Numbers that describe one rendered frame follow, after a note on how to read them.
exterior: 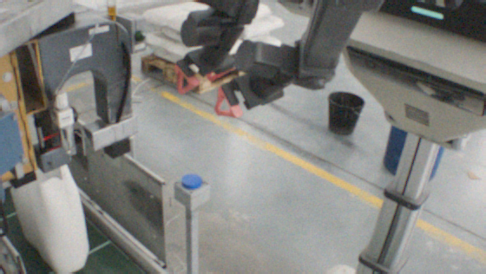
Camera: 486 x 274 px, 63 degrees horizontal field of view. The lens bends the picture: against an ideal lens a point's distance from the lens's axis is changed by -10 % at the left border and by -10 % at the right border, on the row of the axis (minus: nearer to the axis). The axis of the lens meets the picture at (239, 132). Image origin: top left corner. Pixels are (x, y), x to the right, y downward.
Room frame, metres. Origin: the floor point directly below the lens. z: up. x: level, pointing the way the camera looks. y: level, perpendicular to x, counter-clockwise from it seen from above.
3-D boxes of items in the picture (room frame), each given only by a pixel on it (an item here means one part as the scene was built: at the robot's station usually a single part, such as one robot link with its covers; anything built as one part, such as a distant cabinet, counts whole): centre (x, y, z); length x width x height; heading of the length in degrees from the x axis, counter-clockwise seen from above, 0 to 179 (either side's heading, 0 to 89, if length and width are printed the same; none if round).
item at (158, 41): (4.05, 0.65, 0.32); 0.67 x 0.42 x 0.14; 144
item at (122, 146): (1.00, 0.32, 0.98); 0.09 x 0.05 x 0.05; 140
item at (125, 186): (1.51, 0.64, 0.54); 1.05 x 0.02 x 0.41; 50
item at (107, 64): (1.01, 0.47, 1.21); 0.30 x 0.25 x 0.30; 50
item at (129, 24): (1.05, 0.29, 1.29); 0.08 x 0.05 x 0.09; 50
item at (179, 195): (1.04, 0.13, 0.81); 0.08 x 0.08 x 0.06; 50
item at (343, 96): (3.01, -0.80, 0.13); 0.30 x 0.30 x 0.26
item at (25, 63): (0.87, 0.54, 1.26); 0.22 x 0.05 x 0.16; 50
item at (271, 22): (4.28, -0.03, 0.44); 0.68 x 0.44 x 0.15; 140
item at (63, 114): (0.82, 0.40, 1.14); 0.05 x 0.04 x 0.16; 140
